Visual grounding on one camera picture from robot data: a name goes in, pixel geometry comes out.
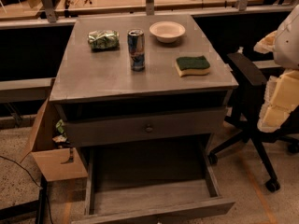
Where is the grey wooden drawer cabinet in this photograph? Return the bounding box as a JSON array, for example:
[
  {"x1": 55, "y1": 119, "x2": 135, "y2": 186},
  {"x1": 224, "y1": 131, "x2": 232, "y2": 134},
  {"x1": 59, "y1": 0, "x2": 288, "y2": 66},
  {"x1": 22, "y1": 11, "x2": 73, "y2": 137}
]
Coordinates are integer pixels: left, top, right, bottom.
[{"x1": 50, "y1": 14, "x2": 239, "y2": 224}]

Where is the green crumpled chip bag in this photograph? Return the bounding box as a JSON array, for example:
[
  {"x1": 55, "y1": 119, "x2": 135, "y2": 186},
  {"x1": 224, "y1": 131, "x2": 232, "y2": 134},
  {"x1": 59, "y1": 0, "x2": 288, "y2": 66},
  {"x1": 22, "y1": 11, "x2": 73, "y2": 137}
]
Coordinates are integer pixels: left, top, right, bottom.
[{"x1": 88, "y1": 30, "x2": 120, "y2": 49}]

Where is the black floor cable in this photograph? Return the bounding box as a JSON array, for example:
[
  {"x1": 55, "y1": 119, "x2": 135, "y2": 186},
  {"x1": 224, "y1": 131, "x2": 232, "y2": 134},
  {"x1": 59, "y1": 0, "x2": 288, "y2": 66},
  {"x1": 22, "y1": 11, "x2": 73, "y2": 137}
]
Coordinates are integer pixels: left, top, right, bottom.
[{"x1": 0, "y1": 154, "x2": 54, "y2": 224}]

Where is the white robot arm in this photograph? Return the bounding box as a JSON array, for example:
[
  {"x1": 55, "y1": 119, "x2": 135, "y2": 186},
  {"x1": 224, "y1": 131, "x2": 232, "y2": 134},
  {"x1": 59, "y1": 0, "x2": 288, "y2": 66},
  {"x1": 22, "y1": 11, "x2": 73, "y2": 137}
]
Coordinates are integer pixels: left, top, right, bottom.
[{"x1": 254, "y1": 5, "x2": 299, "y2": 133}]

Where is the brown cardboard box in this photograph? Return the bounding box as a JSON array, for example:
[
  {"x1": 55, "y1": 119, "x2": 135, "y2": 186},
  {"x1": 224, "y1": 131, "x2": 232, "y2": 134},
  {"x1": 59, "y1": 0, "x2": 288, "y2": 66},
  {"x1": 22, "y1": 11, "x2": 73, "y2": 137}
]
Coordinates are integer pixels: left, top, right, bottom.
[{"x1": 20, "y1": 77, "x2": 89, "y2": 183}]

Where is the closed grey top drawer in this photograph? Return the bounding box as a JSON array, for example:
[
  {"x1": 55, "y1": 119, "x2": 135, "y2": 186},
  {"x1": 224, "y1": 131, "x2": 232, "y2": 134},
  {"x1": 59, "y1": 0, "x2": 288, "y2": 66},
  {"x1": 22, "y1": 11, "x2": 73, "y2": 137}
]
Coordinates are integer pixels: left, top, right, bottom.
[{"x1": 64, "y1": 106, "x2": 227, "y2": 147}]

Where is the blue silver redbull can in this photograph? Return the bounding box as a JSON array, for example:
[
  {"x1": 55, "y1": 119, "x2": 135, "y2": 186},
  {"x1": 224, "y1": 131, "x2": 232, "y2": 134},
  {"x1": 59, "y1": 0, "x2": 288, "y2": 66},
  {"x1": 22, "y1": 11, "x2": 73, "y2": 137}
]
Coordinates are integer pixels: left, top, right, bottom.
[{"x1": 127, "y1": 29, "x2": 145, "y2": 71}]

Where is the open grey middle drawer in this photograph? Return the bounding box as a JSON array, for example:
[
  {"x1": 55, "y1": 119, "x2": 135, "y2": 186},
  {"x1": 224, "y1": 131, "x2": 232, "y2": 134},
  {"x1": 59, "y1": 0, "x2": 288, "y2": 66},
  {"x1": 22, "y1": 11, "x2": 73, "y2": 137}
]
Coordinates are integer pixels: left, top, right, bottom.
[{"x1": 72, "y1": 139, "x2": 234, "y2": 224}]

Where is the white paper bowl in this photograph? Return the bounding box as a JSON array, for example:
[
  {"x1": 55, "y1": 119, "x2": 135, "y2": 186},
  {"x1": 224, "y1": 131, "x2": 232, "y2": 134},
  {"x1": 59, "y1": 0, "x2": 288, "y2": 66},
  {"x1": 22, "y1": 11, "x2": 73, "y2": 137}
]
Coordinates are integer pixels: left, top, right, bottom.
[{"x1": 149, "y1": 21, "x2": 186, "y2": 43}]

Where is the green yellow sponge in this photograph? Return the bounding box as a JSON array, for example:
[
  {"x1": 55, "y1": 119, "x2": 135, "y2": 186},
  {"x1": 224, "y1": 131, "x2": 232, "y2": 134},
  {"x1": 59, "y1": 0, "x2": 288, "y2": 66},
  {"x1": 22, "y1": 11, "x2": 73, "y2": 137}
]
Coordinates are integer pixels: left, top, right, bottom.
[{"x1": 175, "y1": 56, "x2": 210, "y2": 77}]

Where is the black office chair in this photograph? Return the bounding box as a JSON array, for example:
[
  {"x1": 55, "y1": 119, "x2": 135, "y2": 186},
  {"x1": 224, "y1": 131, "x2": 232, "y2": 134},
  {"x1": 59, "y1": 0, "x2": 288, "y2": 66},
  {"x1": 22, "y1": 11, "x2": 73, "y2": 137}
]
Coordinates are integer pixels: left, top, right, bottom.
[{"x1": 208, "y1": 52, "x2": 299, "y2": 192}]

